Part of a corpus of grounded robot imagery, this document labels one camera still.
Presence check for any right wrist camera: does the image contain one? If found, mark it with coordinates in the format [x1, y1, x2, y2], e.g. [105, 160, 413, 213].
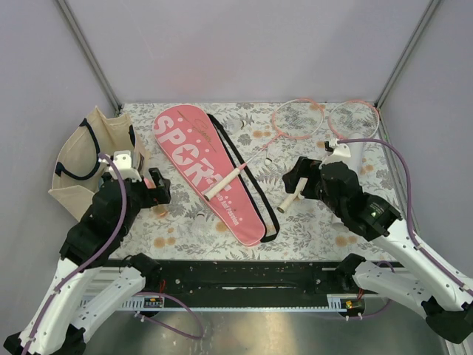
[322, 138, 351, 165]

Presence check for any peach drink bottle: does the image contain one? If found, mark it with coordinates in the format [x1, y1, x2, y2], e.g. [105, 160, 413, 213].
[144, 179, 169, 219]

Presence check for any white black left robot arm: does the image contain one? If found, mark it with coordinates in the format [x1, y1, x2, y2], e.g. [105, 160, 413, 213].
[4, 168, 171, 354]

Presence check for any cream canvas tote bag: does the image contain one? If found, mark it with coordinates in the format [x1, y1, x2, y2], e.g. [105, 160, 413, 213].
[49, 108, 150, 220]

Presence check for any white shuttlecock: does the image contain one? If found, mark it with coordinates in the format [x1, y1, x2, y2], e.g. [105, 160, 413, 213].
[265, 143, 281, 166]
[226, 118, 245, 134]

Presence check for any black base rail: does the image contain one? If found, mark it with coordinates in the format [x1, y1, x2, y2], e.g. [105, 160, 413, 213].
[106, 258, 404, 310]

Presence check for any floral table mat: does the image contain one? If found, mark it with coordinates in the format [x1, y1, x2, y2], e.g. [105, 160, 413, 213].
[114, 103, 390, 261]

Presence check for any white shuttlecock tube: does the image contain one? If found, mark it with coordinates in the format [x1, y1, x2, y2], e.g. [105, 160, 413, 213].
[331, 142, 365, 233]

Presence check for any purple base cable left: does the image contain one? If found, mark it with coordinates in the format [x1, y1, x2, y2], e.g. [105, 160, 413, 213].
[132, 291, 206, 341]

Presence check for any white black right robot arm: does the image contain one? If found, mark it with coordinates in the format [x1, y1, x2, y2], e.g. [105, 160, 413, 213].
[282, 157, 472, 344]

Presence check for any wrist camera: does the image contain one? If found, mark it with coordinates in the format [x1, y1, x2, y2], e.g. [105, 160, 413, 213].
[322, 138, 351, 165]
[112, 150, 145, 182]

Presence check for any pink racket on cover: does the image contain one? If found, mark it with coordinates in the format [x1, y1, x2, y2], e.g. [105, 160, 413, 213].
[203, 98, 325, 202]

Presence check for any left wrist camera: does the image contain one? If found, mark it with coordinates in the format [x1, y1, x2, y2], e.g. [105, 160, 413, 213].
[112, 150, 145, 182]

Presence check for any pink white racket right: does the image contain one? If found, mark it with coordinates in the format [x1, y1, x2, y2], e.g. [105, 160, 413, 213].
[277, 98, 381, 214]

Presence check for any pink racket cover bag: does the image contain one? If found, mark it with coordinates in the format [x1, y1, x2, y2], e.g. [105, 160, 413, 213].
[152, 104, 280, 246]

